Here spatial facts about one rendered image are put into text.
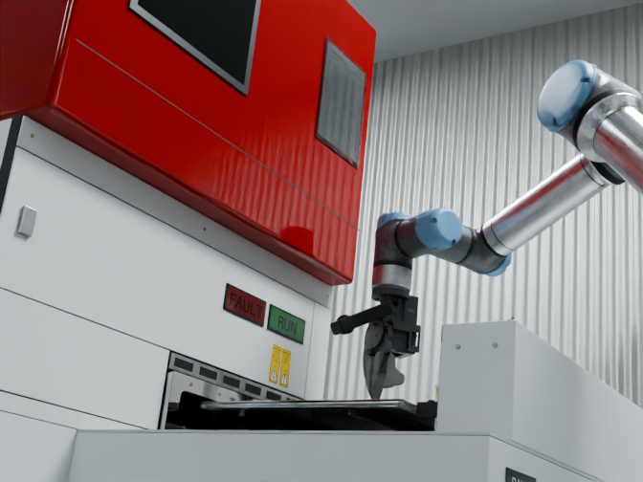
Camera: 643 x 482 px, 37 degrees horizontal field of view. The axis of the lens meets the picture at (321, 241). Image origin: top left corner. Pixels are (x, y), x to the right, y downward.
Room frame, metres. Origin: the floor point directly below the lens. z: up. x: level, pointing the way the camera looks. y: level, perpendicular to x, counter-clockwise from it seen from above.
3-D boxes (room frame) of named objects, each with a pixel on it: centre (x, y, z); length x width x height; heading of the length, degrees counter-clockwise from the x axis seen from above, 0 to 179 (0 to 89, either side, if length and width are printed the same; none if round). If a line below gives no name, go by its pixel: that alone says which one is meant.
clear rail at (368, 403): (1.42, 0.01, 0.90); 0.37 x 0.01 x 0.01; 55
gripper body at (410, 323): (1.73, -0.15, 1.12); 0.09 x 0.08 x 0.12; 111
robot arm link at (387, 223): (1.72, -0.14, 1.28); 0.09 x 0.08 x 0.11; 32
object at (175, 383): (1.68, 0.09, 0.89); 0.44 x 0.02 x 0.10; 145
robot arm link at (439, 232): (1.65, -0.21, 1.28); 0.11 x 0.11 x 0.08; 32
